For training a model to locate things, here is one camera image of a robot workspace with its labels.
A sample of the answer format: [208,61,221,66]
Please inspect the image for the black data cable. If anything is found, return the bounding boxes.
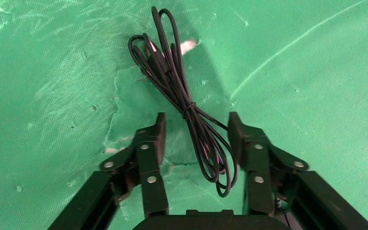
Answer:
[127,5,239,198]

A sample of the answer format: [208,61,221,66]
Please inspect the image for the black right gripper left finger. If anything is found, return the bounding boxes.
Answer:
[47,112,170,230]

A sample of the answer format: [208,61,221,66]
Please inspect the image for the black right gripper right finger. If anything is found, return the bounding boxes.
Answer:
[228,111,368,230]

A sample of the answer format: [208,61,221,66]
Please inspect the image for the torn green table cloth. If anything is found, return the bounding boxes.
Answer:
[0,0,368,230]

